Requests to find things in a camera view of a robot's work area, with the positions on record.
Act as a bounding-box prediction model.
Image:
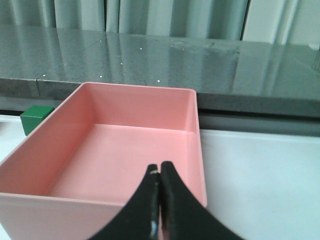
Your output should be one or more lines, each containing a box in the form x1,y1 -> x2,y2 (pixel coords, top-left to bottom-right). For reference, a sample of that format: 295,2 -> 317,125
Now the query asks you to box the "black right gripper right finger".
160,161 -> 242,240

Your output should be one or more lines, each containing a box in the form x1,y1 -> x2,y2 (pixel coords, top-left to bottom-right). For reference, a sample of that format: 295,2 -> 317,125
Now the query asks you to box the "pink plastic bin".
0,82 -> 207,240

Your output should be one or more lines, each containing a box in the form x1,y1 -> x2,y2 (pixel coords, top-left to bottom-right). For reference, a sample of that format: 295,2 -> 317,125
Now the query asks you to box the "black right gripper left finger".
90,164 -> 160,240

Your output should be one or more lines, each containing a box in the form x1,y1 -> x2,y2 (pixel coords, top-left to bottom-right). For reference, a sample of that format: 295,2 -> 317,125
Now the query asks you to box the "green cube near bin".
20,105 -> 55,136

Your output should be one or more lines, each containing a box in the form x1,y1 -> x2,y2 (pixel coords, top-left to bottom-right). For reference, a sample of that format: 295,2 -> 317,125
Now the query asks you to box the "grey-green curtain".
0,0 -> 320,47

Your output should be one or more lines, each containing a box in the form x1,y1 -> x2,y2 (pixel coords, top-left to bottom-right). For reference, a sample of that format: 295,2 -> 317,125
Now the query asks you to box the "grey granite counter ledge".
0,24 -> 320,118

